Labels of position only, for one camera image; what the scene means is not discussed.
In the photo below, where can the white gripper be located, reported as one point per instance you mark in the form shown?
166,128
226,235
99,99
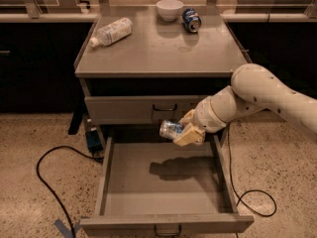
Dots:
207,117

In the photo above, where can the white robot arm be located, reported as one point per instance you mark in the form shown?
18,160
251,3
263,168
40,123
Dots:
253,88

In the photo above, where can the open middle drawer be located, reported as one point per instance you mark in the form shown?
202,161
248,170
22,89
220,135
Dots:
162,190

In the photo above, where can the grey metal drawer cabinet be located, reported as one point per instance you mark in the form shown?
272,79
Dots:
157,49

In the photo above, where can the closed top drawer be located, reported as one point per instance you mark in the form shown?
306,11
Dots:
104,110

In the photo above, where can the blue pepsi can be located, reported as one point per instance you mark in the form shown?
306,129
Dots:
191,20

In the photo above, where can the blue power adapter box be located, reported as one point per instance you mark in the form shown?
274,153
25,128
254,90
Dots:
93,142

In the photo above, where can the white ceramic bowl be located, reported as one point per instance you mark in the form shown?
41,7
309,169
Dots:
169,10

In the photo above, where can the clear plastic water bottle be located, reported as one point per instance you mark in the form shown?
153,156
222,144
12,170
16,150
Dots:
112,33

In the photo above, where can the blue floor tape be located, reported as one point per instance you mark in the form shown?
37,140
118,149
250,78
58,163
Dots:
66,232

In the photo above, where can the dark counter cabinet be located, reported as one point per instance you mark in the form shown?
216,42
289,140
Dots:
37,71

